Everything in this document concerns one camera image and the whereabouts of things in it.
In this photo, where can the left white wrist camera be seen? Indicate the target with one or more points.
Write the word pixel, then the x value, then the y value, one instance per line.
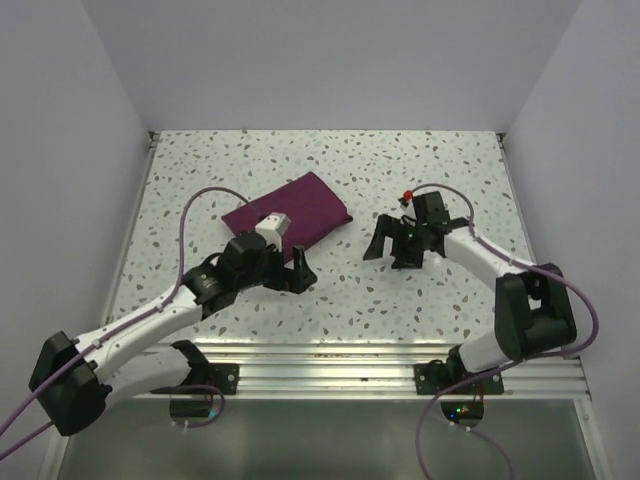
pixel 273 228

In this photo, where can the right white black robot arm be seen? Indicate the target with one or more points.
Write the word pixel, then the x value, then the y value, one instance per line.
pixel 532 310

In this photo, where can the purple cloth mat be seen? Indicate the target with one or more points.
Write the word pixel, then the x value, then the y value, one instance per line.
pixel 313 208

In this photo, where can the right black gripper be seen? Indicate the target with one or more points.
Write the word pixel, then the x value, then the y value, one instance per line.
pixel 387 226

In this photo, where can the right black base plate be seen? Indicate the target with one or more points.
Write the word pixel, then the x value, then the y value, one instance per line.
pixel 437 375

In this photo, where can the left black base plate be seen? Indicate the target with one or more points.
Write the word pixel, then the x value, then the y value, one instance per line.
pixel 223 376

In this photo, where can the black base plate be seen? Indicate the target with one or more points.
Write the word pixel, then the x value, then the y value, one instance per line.
pixel 223 376
pixel 437 375

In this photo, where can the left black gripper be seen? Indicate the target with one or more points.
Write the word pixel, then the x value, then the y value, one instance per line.
pixel 292 279

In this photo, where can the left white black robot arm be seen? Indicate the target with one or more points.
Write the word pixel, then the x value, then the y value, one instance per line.
pixel 76 380

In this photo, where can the aluminium rail frame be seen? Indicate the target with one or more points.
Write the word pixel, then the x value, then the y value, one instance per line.
pixel 326 385

